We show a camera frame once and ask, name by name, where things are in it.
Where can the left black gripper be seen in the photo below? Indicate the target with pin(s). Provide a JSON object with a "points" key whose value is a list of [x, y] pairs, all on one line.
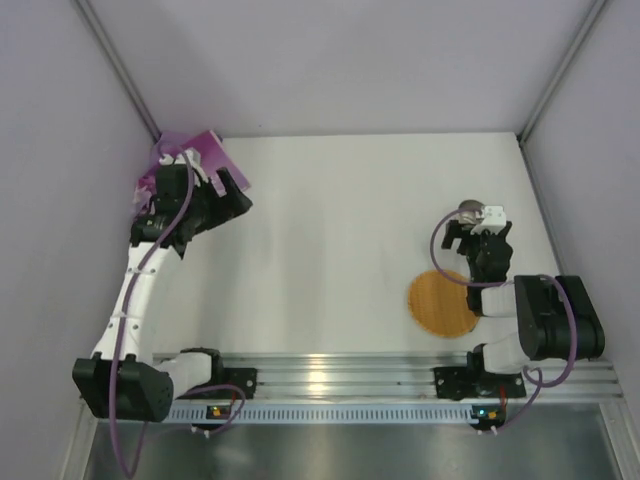
{"points": [[215, 198]]}

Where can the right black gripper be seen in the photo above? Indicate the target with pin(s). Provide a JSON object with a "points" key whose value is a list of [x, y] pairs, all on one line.
{"points": [[476, 238]]}

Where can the purple printed cloth placemat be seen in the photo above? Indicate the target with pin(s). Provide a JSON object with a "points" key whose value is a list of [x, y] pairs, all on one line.
{"points": [[212, 158]]}

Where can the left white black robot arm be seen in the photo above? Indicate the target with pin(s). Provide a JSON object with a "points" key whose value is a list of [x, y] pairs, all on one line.
{"points": [[120, 378]]}

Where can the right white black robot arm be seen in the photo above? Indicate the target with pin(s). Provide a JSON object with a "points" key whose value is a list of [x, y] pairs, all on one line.
{"points": [[556, 322]]}

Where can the beige metal cup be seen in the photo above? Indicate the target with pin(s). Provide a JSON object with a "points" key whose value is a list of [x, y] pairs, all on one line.
{"points": [[471, 210]]}

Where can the round orange woven plate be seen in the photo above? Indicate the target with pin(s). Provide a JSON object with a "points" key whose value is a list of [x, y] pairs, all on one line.
{"points": [[439, 306]]}

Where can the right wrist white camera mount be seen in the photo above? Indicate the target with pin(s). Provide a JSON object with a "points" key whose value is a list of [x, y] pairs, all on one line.
{"points": [[492, 220]]}

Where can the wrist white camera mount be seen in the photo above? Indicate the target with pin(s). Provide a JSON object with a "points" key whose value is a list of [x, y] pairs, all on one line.
{"points": [[190, 158], [492, 220]]}

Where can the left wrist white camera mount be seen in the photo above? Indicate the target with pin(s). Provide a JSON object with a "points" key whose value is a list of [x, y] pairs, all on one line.
{"points": [[190, 158]]}

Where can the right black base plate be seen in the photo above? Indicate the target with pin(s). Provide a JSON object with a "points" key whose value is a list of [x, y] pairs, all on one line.
{"points": [[458, 383]]}

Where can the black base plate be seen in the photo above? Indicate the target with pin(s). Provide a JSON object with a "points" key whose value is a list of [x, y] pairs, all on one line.
{"points": [[243, 378], [458, 383]]}

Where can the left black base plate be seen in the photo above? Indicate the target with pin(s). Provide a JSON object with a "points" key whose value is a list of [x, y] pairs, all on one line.
{"points": [[243, 378]]}

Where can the perforated grey cable duct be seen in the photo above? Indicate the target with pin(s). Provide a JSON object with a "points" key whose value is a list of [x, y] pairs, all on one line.
{"points": [[349, 413]]}

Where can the aluminium mounting rail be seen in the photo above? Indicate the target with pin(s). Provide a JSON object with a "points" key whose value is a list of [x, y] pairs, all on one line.
{"points": [[395, 377]]}

